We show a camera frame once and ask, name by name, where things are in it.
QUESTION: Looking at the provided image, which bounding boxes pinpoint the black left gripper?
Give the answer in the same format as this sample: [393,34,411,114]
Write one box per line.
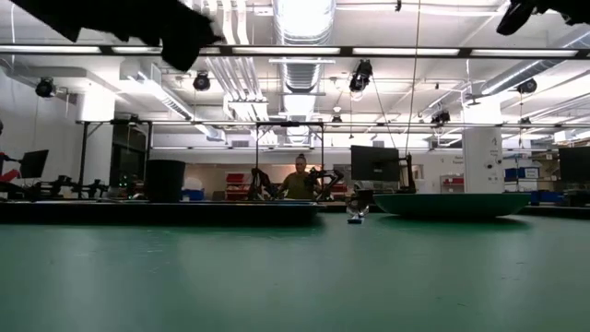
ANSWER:
[137,0,225,73]

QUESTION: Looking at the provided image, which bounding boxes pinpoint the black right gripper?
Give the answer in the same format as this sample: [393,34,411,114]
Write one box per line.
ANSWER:
[495,0,590,37]

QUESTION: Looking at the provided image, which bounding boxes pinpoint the green plate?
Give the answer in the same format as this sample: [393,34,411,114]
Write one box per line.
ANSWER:
[372,192,532,220]

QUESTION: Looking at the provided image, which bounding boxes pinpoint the spoon with blue handle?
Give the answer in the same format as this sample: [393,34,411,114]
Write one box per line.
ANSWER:
[345,202,371,226]

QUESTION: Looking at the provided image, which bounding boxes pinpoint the black plastic tray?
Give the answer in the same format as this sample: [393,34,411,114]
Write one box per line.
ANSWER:
[0,198,320,227]

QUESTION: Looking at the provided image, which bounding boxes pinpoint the white pillar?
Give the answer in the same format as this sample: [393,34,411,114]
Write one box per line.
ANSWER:
[462,101,503,194]

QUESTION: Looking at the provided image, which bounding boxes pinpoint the red storage bins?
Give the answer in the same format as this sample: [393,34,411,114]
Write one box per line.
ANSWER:
[224,172,248,202]

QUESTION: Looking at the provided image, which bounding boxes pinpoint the blue storage bins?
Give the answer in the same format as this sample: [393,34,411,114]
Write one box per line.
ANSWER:
[503,166,540,181]

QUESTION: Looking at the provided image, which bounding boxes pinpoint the person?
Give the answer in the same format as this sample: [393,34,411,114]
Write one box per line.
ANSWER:
[275,153,324,202]

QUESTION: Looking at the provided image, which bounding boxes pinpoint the black robot arms on bench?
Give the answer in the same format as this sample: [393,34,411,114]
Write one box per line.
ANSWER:
[36,173,110,199]

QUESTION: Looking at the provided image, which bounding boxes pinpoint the black monitor on stand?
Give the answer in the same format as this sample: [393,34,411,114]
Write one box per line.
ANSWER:
[349,145,417,194]

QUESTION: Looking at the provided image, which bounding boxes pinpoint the green table mat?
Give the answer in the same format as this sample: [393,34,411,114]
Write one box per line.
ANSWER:
[0,211,590,332]

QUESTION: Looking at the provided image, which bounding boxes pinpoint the silver ceiling air duct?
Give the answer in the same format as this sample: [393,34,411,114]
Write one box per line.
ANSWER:
[271,0,337,93]

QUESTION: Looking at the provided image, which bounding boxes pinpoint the black background station frame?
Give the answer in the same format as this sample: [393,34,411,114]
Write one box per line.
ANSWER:
[254,121,325,202]

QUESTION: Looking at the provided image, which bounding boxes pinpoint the tall black metal frame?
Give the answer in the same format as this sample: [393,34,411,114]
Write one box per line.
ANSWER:
[76,118,154,199]

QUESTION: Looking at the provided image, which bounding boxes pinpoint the black table frame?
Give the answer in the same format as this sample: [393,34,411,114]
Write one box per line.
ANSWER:
[317,201,590,219]

